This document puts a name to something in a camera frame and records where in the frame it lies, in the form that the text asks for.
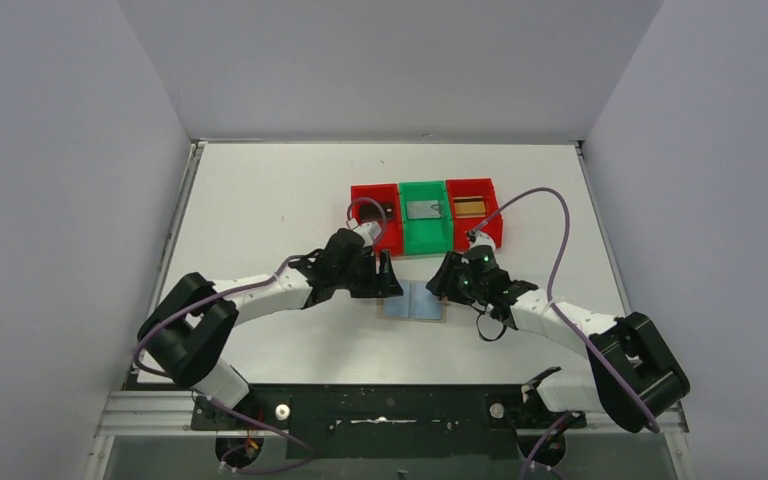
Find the beige card holder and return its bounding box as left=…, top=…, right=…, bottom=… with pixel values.
left=377, top=280, right=446, bottom=324

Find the silver credit card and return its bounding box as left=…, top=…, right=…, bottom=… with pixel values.
left=405, top=200, right=442, bottom=220

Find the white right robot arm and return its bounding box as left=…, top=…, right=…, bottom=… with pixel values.
left=427, top=245, right=690, bottom=433

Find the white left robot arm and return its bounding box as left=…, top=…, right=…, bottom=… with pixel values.
left=133, top=221, right=403, bottom=427

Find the black credit card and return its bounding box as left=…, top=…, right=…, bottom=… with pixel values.
left=356, top=203, right=394, bottom=223

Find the gold credit card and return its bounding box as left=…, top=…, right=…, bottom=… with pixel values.
left=452, top=196, right=487, bottom=219

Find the green middle bin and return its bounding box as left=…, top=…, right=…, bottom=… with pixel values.
left=398, top=180, right=454, bottom=256

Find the right red bin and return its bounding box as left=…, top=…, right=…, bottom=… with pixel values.
left=444, top=178, right=503, bottom=253

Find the red bin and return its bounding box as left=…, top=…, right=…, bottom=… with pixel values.
left=350, top=183, right=405, bottom=257
left=444, top=178, right=503, bottom=253

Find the left red bin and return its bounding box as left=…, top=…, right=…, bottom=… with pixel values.
left=350, top=183, right=405, bottom=257

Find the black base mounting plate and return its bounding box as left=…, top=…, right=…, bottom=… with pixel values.
left=191, top=384, right=587, bottom=468

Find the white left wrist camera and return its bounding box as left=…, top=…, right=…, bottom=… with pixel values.
left=346, top=219, right=383, bottom=248

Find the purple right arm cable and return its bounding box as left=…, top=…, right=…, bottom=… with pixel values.
left=466, top=187, right=662, bottom=480

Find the aluminium rail frame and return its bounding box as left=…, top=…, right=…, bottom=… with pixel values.
left=95, top=391, right=690, bottom=437

